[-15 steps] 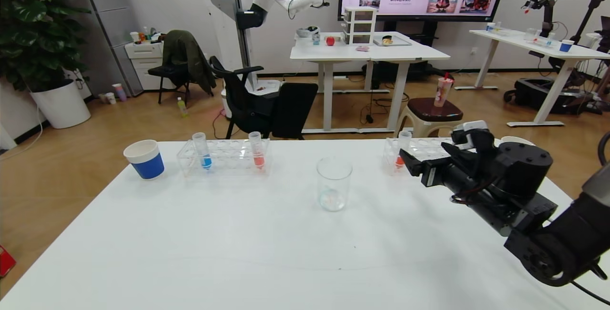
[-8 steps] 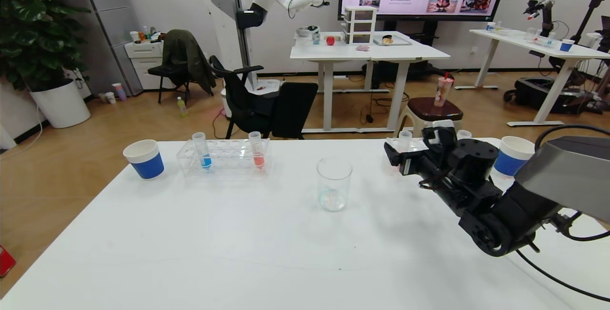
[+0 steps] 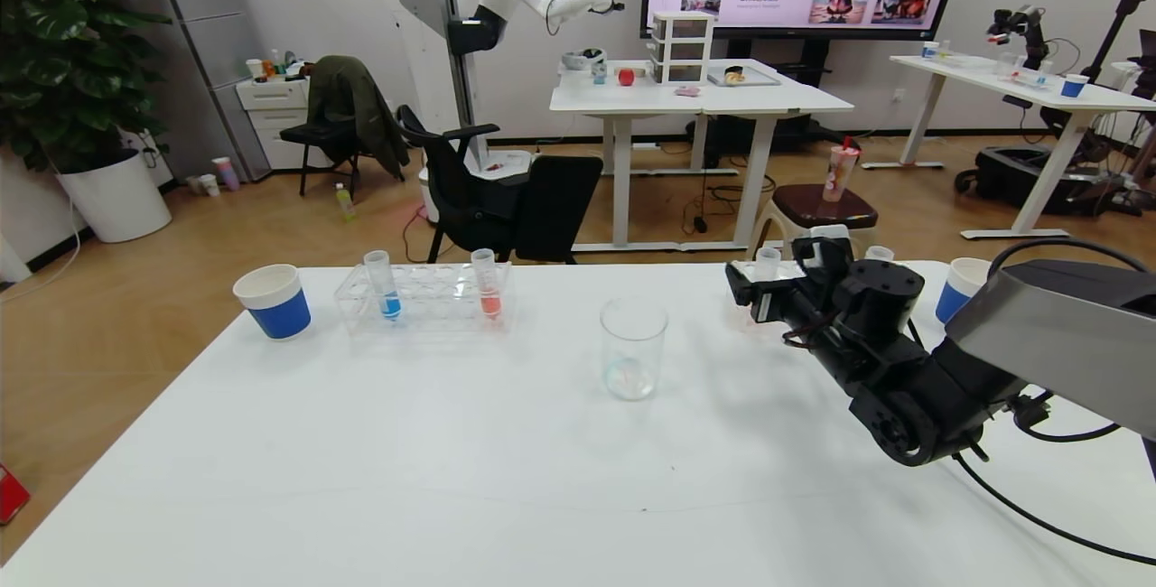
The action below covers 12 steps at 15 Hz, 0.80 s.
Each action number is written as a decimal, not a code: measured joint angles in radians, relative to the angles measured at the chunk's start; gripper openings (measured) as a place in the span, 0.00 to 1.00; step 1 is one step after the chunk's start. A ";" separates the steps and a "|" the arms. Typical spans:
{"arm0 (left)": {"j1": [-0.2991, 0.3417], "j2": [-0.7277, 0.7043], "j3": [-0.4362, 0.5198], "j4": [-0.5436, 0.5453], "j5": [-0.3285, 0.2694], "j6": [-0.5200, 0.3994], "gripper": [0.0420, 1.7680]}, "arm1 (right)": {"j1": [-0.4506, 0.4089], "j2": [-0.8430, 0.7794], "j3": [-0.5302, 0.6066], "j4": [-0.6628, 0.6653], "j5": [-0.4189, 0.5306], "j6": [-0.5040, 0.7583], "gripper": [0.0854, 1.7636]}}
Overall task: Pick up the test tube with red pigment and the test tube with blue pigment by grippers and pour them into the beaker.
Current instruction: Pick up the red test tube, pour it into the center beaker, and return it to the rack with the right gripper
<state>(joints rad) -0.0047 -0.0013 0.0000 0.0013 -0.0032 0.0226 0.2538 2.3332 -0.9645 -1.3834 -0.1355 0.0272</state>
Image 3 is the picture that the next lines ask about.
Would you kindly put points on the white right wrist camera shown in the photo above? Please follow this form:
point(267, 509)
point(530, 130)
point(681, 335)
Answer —
point(831, 233)

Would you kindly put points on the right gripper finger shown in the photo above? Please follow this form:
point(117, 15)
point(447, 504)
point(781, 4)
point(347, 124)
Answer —
point(775, 305)
point(739, 280)

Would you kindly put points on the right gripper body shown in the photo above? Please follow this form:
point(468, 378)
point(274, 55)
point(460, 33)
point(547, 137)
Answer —
point(757, 295)

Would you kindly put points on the clear glass beaker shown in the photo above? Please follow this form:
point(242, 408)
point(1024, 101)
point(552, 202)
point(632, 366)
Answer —
point(632, 379)

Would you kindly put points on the white drawer cabinet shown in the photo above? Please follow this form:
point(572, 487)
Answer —
point(271, 102)

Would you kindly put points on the black office chair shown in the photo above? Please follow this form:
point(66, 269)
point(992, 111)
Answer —
point(470, 199)

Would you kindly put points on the red box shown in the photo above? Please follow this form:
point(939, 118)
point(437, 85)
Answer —
point(11, 495)

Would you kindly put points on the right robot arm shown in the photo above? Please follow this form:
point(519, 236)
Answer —
point(1039, 334)

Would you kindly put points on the black four-legged chair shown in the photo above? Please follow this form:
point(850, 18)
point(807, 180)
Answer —
point(316, 135)

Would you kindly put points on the dark green jacket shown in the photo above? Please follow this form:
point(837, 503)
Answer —
point(352, 102)

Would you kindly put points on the red pigment test tube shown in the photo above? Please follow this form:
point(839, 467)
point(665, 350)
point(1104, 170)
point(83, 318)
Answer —
point(490, 302)
point(768, 262)

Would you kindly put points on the green drink bottle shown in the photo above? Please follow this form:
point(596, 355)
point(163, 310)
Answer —
point(344, 203)

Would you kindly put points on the grey tall cabinet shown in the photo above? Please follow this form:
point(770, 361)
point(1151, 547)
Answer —
point(212, 45)

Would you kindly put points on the clear plastic test tube rack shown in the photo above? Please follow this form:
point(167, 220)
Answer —
point(741, 321)
point(433, 293)

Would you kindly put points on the blue pigment test tube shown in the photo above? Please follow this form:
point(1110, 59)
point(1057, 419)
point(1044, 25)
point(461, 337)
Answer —
point(389, 302)

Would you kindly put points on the brown topped plastic stool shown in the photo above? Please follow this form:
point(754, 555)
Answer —
point(826, 205)

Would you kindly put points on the pink cloth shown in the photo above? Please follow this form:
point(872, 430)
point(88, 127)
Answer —
point(687, 90)

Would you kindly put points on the purple paper cup stack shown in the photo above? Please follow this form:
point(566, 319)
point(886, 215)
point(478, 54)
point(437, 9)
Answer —
point(227, 174)

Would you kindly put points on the white desktop drawer organizer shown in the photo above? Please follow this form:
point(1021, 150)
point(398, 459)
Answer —
point(682, 48)

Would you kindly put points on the white standing desk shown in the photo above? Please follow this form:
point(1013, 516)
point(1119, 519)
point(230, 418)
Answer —
point(993, 79)

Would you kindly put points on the white plant pot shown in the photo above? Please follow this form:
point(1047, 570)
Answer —
point(116, 200)

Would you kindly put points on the small blue paper cup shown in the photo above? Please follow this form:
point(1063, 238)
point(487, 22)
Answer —
point(1074, 88)

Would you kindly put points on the yellow pigment test tube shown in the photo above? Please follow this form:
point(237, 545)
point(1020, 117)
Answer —
point(880, 253)

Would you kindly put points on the grey bowl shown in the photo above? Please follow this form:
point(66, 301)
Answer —
point(582, 60)

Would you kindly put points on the small white paper cup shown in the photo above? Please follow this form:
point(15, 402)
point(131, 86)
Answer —
point(210, 186)

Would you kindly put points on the red apple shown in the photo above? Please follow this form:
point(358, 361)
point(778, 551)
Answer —
point(626, 77)

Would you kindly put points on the grey tray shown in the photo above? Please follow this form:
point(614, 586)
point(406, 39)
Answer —
point(759, 79)

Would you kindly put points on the blue white paper cup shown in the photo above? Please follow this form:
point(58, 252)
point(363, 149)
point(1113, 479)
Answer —
point(953, 298)
point(280, 313)

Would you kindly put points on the white double desk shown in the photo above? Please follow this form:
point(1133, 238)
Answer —
point(704, 99)

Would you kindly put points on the black wheeled robot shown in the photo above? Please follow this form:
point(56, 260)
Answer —
point(1020, 176)

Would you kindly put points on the green potted plant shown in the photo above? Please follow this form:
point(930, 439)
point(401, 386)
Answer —
point(63, 52)

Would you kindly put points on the drink cup with red straw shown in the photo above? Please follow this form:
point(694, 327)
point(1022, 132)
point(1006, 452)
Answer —
point(837, 174)

